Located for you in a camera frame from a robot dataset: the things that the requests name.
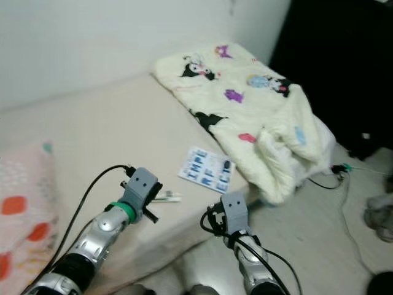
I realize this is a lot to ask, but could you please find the small white tube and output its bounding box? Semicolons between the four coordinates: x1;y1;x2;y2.
157;191;182;203

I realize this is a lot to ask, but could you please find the pink pillow with orange spots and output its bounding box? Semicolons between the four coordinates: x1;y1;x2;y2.
0;140;59;295

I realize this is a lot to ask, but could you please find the grey right robot leg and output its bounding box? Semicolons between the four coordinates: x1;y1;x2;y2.
175;252;229;295

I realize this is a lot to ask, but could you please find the cream bed mattress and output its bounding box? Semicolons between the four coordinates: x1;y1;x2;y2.
0;74;252;289

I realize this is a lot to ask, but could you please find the cream cartoon print blanket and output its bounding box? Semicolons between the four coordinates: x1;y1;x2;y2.
152;42;338;207

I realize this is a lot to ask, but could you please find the green tipped plug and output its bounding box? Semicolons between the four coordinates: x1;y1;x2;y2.
332;163;354;176

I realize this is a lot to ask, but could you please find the black floor fan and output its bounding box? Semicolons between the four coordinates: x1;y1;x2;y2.
367;270;393;295

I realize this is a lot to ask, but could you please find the black wardrobe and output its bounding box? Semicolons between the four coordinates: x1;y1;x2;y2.
269;0;393;162

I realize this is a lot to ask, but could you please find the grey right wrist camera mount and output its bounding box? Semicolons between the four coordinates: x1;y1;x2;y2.
221;191;249;237

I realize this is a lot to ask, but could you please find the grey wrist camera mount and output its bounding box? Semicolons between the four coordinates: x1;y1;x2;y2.
122;167;163;216
221;191;249;237

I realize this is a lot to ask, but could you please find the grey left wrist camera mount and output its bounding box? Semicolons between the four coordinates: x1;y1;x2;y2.
122;167;163;216

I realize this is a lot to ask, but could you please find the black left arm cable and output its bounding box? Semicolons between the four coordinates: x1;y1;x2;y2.
58;163;137;289

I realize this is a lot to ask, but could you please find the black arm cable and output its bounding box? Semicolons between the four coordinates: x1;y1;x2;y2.
58;163;137;289
239;237;305;295

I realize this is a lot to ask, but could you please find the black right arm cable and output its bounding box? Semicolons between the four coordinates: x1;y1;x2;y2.
239;237;305;295

